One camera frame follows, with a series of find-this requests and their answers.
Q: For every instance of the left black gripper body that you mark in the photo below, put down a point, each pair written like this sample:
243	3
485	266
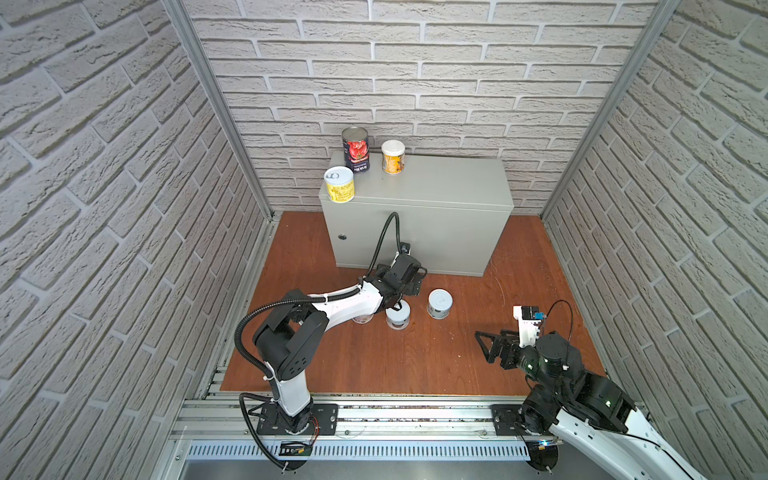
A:
416	285

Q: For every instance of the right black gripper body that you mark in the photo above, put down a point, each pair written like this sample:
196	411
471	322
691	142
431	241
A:
526	359

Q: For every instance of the yellow labelled can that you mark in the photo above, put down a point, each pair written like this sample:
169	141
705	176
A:
339	182

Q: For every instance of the white flat-lid can front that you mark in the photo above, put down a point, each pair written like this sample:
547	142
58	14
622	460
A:
393	152

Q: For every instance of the red tomato can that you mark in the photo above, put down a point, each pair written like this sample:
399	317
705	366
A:
356	149

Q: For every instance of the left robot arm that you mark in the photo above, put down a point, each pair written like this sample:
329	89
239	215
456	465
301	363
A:
281	338

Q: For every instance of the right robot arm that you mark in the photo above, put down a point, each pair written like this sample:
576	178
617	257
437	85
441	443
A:
584	409

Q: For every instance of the white can right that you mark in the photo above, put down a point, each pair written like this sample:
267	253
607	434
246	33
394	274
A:
440	302

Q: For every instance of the white can centre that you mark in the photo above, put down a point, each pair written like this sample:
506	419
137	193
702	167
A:
398	317

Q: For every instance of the white can far left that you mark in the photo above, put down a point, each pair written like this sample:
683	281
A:
363	319

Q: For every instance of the grey metal cabinet box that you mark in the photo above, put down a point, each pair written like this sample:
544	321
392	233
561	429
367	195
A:
451	210

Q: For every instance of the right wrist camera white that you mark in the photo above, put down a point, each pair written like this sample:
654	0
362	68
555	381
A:
529	320

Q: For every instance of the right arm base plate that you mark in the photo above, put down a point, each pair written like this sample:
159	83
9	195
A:
510	420

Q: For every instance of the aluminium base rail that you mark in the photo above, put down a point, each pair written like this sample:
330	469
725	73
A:
369	428

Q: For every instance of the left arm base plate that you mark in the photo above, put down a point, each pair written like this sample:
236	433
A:
273	421

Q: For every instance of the left aluminium corner post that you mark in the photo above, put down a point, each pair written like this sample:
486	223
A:
189	39

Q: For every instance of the aluminium corner post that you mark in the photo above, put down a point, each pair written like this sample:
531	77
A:
659	18
189	39

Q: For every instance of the right aluminium corner post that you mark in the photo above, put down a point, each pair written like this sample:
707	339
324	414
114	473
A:
659	18

